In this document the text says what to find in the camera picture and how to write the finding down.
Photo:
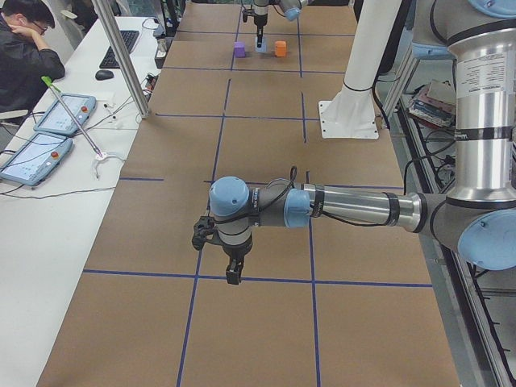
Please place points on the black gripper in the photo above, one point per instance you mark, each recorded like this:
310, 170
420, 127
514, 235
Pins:
235, 252
260, 18

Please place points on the light blue foam block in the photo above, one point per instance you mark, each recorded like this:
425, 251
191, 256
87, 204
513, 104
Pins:
262, 47

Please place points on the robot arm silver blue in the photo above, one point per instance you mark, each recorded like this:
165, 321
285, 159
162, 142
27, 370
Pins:
290, 9
475, 219

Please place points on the orange foam block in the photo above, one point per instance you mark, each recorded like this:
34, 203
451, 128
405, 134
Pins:
280, 48

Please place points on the purple foam block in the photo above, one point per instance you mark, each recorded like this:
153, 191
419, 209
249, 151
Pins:
239, 49

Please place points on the black computer mouse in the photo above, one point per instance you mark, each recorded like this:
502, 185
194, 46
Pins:
103, 74

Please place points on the long reach grabber stick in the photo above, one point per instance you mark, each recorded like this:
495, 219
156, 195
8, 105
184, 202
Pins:
100, 156

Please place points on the far teach pendant tablet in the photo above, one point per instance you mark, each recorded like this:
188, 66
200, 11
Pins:
56, 119

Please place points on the teach pendant tablet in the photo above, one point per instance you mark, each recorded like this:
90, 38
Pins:
36, 159
56, 119

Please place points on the near teach pendant tablet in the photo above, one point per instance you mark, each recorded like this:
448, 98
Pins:
36, 159

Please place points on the seated person in black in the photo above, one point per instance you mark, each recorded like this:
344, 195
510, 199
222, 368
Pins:
25, 55

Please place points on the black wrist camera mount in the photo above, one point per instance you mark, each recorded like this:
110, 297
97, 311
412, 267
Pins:
246, 14
203, 232

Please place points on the white camera stand pedestal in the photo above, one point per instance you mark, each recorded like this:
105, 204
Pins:
351, 114

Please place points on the aluminium frame post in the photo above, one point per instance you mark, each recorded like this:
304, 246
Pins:
114, 36

